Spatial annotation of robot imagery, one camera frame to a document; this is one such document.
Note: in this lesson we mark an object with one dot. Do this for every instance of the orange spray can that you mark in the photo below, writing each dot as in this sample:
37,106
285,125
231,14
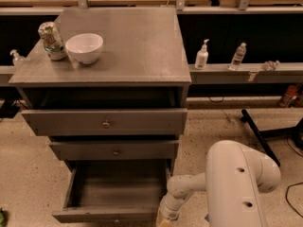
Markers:
288,96

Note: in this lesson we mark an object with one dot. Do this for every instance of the green object at floor edge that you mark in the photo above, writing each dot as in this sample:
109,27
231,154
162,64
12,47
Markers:
2,218

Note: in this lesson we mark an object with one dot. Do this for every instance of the grey wooden drawer cabinet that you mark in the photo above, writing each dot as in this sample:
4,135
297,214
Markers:
142,65

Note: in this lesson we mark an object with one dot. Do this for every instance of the grey middle drawer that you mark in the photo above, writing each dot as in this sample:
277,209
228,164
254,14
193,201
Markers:
115,150

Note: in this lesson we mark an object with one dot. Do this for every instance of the black stand base leg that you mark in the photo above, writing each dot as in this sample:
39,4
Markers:
246,118

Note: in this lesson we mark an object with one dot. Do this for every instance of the green labelled drink can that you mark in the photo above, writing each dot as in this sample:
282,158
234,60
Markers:
52,40

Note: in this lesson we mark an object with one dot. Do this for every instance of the white ceramic bowl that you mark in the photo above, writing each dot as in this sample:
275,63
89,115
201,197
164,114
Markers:
85,48

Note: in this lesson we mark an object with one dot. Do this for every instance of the white pump lotion bottle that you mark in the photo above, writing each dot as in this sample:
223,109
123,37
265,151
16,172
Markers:
202,56

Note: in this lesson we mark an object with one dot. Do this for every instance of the clear plastic water bottle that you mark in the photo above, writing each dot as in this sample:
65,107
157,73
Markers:
238,57

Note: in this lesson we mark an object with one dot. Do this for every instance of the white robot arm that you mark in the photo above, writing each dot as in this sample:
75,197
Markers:
234,177

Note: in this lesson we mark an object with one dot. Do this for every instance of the grey drawer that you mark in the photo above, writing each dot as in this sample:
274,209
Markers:
106,122
115,150
119,190

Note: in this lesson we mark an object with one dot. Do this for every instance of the yellow foam padded gripper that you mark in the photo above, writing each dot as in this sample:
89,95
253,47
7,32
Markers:
169,211

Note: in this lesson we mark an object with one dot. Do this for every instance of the crumpled clear plastic wrap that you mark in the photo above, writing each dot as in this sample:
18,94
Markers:
271,65

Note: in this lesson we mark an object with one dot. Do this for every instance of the grey bottom drawer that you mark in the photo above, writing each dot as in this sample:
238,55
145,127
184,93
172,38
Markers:
119,190

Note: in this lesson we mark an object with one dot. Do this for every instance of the grey top drawer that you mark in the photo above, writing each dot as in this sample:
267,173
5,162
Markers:
106,122

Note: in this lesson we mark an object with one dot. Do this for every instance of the clear pump sanitizer bottle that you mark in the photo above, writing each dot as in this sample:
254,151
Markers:
17,59

